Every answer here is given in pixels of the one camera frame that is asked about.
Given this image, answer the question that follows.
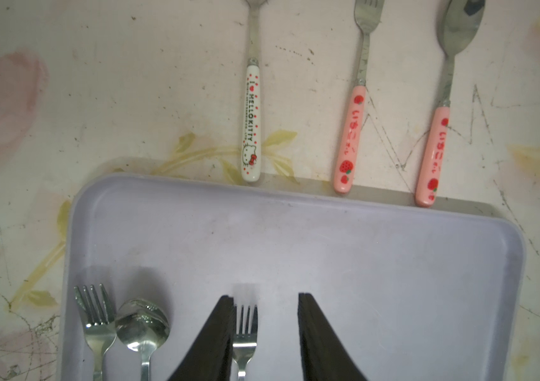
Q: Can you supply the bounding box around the white Hello Kitty spoon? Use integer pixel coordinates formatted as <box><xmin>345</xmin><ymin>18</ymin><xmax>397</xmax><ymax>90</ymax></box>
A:
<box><xmin>241</xmin><ymin>0</ymin><xmax>264</xmax><ymax>184</ymax></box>

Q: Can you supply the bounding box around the white Hello Kitty fork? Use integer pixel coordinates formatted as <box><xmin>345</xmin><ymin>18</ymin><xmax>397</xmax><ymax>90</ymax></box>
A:
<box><xmin>232</xmin><ymin>306</ymin><xmax>259</xmax><ymax>381</ymax></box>

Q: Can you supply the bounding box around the pink strawberry handle spoon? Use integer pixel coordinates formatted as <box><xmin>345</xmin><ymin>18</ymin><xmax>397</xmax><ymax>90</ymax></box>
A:
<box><xmin>415</xmin><ymin>0</ymin><xmax>485</xmax><ymax>207</ymax></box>

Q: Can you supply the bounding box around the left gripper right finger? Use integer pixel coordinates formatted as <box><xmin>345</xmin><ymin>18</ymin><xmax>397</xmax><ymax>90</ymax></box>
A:
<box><xmin>298</xmin><ymin>293</ymin><xmax>366</xmax><ymax>380</ymax></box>

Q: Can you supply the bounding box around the cow pattern handle fork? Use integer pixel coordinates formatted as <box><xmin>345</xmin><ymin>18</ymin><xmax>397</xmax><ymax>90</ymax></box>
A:
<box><xmin>74</xmin><ymin>284</ymin><xmax>117</xmax><ymax>381</ymax></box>

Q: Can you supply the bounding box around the lavender plastic tray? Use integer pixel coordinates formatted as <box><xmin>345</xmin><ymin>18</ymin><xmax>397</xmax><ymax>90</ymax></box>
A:
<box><xmin>57</xmin><ymin>173</ymin><xmax>526</xmax><ymax>380</ymax></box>

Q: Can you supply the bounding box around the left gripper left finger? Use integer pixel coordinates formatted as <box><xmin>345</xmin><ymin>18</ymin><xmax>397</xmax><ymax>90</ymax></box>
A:
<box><xmin>169</xmin><ymin>295</ymin><xmax>234</xmax><ymax>380</ymax></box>

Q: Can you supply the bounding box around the cow pattern handle spoon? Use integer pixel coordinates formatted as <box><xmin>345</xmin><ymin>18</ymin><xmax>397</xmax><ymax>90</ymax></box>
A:
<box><xmin>115</xmin><ymin>298</ymin><xmax>170</xmax><ymax>381</ymax></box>

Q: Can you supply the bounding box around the pink strawberry handle fork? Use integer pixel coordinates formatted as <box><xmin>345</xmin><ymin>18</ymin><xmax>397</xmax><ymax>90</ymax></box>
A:
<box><xmin>333</xmin><ymin>0</ymin><xmax>384</xmax><ymax>195</ymax></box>

